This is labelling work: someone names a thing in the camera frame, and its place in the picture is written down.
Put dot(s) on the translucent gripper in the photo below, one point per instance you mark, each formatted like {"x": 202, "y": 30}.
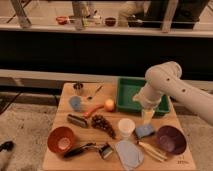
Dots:
{"x": 147, "y": 115}

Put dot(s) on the black handled brush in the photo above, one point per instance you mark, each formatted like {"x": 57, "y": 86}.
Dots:
{"x": 78, "y": 150}

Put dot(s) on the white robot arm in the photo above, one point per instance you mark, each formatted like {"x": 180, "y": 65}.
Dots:
{"x": 164, "y": 79}

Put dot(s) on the white plastic cup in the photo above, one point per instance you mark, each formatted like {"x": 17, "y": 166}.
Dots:
{"x": 126, "y": 127}

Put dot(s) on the blue plastic cup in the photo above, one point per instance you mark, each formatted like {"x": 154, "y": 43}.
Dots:
{"x": 75, "y": 103}

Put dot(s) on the blue sponge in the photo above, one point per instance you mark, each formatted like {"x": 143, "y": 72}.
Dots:
{"x": 144, "y": 131}

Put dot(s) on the green plastic tray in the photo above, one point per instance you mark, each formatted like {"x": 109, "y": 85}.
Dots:
{"x": 127, "y": 88}

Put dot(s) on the purple bowl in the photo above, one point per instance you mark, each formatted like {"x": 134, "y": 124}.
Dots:
{"x": 171, "y": 140}

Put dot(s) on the yellow peach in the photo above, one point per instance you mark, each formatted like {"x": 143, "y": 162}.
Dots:
{"x": 109, "y": 105}

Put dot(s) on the light blue cloth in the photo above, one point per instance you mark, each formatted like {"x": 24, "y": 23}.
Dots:
{"x": 129, "y": 154}

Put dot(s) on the orange carrot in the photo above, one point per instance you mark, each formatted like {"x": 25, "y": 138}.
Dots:
{"x": 88, "y": 113}

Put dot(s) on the bunch of dark grapes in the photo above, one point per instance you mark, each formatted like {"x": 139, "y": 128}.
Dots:
{"x": 99, "y": 122}

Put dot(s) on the metal spoon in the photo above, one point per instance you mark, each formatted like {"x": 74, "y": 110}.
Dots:
{"x": 96, "y": 91}

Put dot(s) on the wooden table board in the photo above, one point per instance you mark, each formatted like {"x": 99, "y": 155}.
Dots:
{"x": 91, "y": 161}

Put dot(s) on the orange bowl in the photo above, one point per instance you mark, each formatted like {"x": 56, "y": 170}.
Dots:
{"x": 61, "y": 140}

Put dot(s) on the dark bowl in background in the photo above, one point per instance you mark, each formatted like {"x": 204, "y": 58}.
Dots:
{"x": 110, "y": 21}

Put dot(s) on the red bowl in background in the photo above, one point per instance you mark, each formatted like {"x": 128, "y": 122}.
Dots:
{"x": 62, "y": 20}

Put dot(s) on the wooden handled utensils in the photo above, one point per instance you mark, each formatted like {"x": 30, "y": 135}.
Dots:
{"x": 153, "y": 152}

